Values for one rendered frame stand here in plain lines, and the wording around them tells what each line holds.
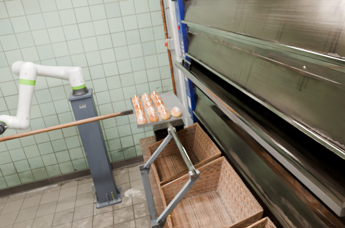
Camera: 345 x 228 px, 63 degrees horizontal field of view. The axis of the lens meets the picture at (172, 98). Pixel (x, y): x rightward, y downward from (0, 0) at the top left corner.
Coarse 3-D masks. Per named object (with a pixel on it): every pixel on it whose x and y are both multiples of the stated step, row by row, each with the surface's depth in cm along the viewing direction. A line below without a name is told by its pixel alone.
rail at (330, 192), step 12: (204, 84) 163; (216, 96) 144; (228, 108) 130; (264, 132) 103; (276, 144) 94; (288, 156) 88; (300, 168) 82; (312, 180) 77; (324, 192) 73; (336, 192) 71
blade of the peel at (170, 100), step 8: (160, 96) 230; (168, 96) 227; (176, 96) 225; (152, 104) 215; (168, 104) 211; (176, 104) 208; (184, 112) 192; (136, 120) 192; (160, 120) 186; (168, 120) 183
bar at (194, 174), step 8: (168, 128) 175; (168, 136) 174; (176, 136) 163; (176, 144) 157; (160, 152) 176; (184, 152) 146; (152, 160) 177; (184, 160) 141; (144, 168) 177; (192, 168) 132; (144, 176) 178; (192, 176) 128; (144, 184) 180; (192, 184) 130; (184, 192) 131; (152, 200) 185; (176, 200) 131; (152, 208) 188; (168, 208) 132; (152, 216) 189; (160, 216) 134; (152, 224) 133; (160, 224) 134
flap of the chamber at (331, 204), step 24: (192, 72) 199; (240, 96) 149; (240, 120) 119; (264, 120) 119; (264, 144) 101; (288, 144) 99; (312, 144) 99; (288, 168) 88; (312, 168) 84; (336, 168) 84
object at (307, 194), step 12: (204, 96) 220; (216, 108) 197; (228, 120) 177; (240, 132) 162; (252, 144) 149; (264, 156) 137; (276, 168) 128; (300, 192) 112; (312, 192) 106; (324, 204) 100; (336, 216) 94
